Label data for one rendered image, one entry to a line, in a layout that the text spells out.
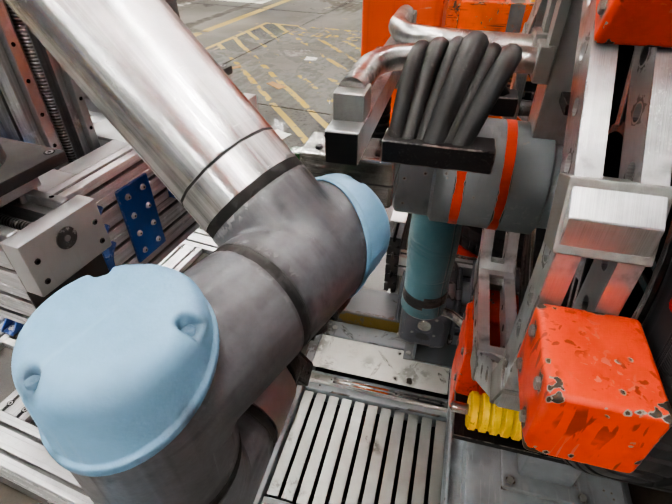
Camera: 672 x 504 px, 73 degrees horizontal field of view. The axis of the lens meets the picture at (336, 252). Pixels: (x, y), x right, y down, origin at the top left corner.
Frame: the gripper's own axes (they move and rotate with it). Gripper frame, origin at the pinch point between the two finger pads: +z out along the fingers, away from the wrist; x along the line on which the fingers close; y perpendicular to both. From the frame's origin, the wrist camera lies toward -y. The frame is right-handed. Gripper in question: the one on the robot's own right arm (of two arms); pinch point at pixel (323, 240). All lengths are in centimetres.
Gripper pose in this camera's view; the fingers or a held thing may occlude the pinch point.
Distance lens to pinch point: 51.0
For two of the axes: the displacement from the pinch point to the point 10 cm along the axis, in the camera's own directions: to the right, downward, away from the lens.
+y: 0.0, -7.9, -6.2
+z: 2.5, -6.0, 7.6
